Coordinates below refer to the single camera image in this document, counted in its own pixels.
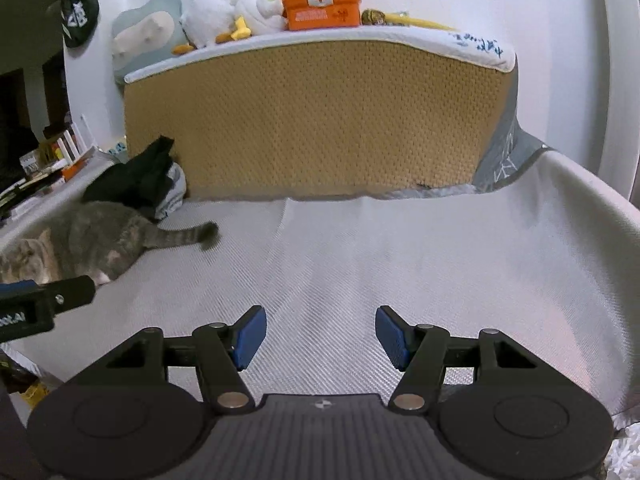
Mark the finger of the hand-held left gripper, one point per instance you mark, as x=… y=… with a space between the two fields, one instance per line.
x=72 y=292

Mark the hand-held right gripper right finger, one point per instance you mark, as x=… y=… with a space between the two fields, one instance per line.
x=394 y=337

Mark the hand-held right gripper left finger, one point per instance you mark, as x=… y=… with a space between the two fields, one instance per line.
x=249 y=337

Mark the grey tabby cat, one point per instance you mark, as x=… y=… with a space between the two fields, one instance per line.
x=90 y=235

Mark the black folded garment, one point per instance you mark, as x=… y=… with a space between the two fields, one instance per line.
x=130 y=180

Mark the light grey garment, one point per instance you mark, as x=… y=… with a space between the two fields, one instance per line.
x=172 y=195

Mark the small blue patterned box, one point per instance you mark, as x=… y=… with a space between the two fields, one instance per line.
x=117 y=148

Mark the tan woven mattress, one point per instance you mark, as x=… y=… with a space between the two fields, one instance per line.
x=310 y=120

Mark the white fluffy rug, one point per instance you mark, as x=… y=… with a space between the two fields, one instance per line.
x=627 y=450

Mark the blue and beige plush cushion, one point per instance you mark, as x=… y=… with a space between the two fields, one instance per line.
x=145 y=35

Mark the black bag white print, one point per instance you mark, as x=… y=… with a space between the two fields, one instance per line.
x=80 y=15

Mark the white goose plush orange feet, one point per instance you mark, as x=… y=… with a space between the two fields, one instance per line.
x=210 y=10

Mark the brown turtle toy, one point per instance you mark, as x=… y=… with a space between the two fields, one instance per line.
x=372 y=16

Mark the white duck plush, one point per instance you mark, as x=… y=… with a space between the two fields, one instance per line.
x=255 y=15

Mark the orange first aid box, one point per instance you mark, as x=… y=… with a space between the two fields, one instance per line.
x=320 y=10

